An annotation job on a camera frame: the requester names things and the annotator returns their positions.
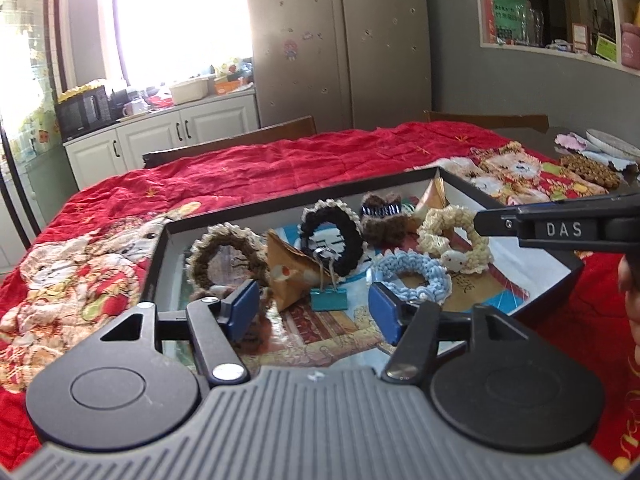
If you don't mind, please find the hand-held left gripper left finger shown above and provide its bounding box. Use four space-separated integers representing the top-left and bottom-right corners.
100 280 261 386

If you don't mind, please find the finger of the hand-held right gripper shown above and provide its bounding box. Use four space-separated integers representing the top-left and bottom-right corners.
474 207 523 237

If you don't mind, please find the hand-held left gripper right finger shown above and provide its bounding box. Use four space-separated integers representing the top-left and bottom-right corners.
368 281 536 383

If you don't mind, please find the brown fuzzy hair clip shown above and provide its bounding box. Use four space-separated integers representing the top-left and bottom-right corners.
360 192 413 248
187 282 273 348

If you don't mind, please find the cream crochet scrunchie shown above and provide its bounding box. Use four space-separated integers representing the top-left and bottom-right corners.
417 205 493 275

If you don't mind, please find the blue binder clip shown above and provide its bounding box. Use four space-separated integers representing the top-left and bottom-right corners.
310 247 348 311

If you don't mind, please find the blue crochet scrunchie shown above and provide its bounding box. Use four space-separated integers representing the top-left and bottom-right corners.
371 251 451 303

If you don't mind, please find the brown paper triangular pouch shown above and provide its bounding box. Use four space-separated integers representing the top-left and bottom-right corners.
412 177 451 226
265 230 326 313

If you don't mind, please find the black cardboard box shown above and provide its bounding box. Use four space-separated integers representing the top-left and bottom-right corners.
150 165 586 361

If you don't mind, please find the brown crochet scrunchie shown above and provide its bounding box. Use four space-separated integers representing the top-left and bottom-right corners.
185 221 271 291

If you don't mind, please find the black crochet scrunchie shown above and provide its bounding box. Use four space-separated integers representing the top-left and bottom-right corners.
298 200 365 278

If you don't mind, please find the person's right hand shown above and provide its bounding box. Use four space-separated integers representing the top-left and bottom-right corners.
617 255 640 326

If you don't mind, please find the wooden bead trivet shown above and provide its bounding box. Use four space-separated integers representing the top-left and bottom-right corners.
560 155 621 188

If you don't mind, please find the printed picture sheet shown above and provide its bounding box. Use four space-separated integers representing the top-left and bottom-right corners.
170 195 571 361

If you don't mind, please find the pink cloth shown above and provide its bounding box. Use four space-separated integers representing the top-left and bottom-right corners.
554 131 591 151

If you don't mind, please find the white plate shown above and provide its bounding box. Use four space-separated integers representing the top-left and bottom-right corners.
585 127 640 161

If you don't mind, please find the red printed blanket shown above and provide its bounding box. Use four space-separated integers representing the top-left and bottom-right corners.
0 120 640 476

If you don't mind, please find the white kitchen cabinet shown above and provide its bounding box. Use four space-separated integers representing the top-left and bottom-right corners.
65 90 261 191

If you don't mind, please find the green sign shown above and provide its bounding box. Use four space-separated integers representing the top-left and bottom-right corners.
492 0 528 43

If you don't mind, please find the white basin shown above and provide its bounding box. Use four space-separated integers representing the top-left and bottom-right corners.
169 79 210 103

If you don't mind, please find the beige refrigerator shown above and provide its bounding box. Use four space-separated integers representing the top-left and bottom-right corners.
245 0 433 133

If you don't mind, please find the black microwave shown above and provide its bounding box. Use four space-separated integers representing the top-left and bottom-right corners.
55 85 113 141

